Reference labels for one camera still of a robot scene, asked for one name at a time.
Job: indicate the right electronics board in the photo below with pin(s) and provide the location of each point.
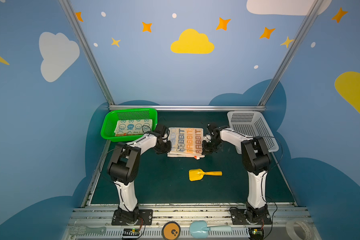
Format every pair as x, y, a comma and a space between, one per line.
256, 234

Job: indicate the beige lettered towel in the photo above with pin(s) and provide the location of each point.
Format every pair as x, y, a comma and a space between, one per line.
186, 142

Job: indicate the light blue toy shovel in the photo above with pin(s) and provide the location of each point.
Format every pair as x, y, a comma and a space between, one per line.
200, 229

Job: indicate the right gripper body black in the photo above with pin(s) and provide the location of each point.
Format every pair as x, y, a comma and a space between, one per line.
209, 145

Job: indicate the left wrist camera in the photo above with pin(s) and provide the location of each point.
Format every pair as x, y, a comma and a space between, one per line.
162, 130

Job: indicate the clear tape roll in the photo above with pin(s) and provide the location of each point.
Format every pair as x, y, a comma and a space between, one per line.
299, 229

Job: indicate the left electronics board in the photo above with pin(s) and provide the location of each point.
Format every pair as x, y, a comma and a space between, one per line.
130, 234

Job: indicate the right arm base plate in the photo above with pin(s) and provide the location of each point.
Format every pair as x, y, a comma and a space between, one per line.
249, 217

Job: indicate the yellow toy shovel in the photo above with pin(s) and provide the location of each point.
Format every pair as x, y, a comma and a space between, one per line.
198, 174

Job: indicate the teal patterned towel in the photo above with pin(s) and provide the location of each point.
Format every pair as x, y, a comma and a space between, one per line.
133, 126

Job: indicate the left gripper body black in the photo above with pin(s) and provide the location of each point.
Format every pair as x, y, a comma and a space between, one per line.
164, 146

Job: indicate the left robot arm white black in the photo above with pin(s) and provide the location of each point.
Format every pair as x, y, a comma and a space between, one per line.
123, 169

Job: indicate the green plastic basket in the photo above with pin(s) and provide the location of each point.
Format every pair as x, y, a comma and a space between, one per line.
111, 119

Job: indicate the orange jellyfish pattern towel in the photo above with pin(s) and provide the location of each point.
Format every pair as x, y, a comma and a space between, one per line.
126, 135

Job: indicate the white plastic basket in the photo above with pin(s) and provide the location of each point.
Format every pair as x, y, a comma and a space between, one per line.
252, 123

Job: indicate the electronics board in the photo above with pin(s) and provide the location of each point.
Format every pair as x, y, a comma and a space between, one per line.
130, 234
256, 234

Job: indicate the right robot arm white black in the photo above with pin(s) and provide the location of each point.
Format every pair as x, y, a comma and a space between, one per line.
256, 160

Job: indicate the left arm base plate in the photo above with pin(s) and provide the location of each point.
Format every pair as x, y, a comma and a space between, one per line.
136, 217

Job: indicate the orange black round disc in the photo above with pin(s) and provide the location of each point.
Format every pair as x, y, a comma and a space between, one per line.
171, 231

